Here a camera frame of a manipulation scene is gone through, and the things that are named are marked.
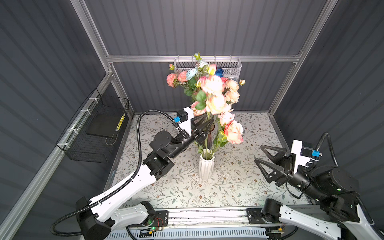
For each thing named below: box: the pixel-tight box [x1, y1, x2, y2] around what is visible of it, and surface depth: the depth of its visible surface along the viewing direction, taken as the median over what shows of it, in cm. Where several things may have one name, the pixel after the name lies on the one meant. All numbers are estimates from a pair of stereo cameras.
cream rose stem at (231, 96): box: [224, 89, 241, 106], surface depth 75 cm
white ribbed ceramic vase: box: [198, 148, 215, 181], surface depth 74 cm
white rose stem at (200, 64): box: [194, 51, 209, 73], surface depth 72 cm
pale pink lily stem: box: [210, 112, 235, 160], surface depth 56 cm
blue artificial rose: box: [215, 68, 224, 78], surface depth 79 cm
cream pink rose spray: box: [223, 79, 246, 99], surface depth 75 cm
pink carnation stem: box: [166, 63, 189, 89], surface depth 83 cm
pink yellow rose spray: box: [191, 64, 234, 160], surface depth 48 cm
